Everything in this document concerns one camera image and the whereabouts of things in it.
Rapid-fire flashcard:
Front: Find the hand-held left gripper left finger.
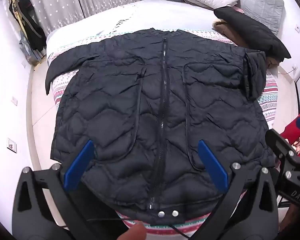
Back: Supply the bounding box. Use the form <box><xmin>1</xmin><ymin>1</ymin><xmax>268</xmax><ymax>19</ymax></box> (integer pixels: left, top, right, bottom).
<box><xmin>12</xmin><ymin>139</ymin><xmax>95</xmax><ymax>240</ymax></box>

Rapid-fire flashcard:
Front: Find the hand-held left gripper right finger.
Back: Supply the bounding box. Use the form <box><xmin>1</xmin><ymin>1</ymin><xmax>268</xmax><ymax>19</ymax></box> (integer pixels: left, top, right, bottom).
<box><xmin>190</xmin><ymin>140</ymin><xmax>280</xmax><ymax>240</ymax></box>

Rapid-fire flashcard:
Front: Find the black quilted jacket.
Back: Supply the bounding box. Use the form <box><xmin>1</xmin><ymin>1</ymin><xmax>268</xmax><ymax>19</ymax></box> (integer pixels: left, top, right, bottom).
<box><xmin>214</xmin><ymin>6</ymin><xmax>292</xmax><ymax>62</ymax></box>
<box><xmin>45</xmin><ymin>28</ymin><xmax>277</xmax><ymax>224</ymax></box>

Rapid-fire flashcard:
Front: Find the person's left hand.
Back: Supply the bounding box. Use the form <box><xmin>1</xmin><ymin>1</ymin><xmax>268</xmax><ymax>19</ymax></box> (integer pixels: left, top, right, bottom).
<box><xmin>122</xmin><ymin>223</ymin><xmax>147</xmax><ymax>240</ymax></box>

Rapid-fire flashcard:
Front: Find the patterned knit-print blanket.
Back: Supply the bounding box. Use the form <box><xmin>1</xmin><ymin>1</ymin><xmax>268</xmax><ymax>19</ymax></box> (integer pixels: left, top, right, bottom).
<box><xmin>47</xmin><ymin>27</ymin><xmax>278</xmax><ymax>239</ymax></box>

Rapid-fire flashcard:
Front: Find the black folded quilted jacket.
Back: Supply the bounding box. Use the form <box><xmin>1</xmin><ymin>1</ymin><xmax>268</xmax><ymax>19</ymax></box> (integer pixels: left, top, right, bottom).
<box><xmin>214</xmin><ymin>6</ymin><xmax>292</xmax><ymax>62</ymax></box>

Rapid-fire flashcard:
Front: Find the grey-blue bag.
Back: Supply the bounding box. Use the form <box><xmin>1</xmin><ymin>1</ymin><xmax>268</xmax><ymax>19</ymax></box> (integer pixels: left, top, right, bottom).
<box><xmin>19</xmin><ymin>36</ymin><xmax>44</xmax><ymax>64</ymax></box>

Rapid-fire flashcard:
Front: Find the brown garment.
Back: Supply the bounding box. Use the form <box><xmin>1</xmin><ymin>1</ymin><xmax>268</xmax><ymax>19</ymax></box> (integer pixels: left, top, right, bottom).
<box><xmin>212</xmin><ymin>18</ymin><xmax>278</xmax><ymax>68</ymax></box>

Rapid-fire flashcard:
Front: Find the white fringed throw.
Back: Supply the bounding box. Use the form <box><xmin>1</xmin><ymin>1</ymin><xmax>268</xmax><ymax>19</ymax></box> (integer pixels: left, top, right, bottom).
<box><xmin>46</xmin><ymin>4</ymin><xmax>130</xmax><ymax>58</ymax></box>

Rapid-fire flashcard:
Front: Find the grey quilted headboard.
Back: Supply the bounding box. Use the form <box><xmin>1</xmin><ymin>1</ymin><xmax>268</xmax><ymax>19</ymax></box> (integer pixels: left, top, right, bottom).
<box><xmin>234</xmin><ymin>0</ymin><xmax>284</xmax><ymax>35</ymax></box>

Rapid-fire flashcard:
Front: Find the grey bed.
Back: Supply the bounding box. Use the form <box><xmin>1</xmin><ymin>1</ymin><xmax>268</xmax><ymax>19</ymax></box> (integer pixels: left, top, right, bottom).
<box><xmin>115</xmin><ymin>0</ymin><xmax>223</xmax><ymax>34</ymax></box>

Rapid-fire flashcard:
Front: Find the hanging black bag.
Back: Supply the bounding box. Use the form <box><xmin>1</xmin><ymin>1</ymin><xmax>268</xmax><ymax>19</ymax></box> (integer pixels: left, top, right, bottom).
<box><xmin>8</xmin><ymin>0</ymin><xmax>47</xmax><ymax>52</ymax></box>

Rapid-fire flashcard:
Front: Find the grey star-print curtain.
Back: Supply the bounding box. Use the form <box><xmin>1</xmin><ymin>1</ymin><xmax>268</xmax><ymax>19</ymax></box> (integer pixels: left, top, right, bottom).
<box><xmin>19</xmin><ymin>0</ymin><xmax>144</xmax><ymax>37</ymax></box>

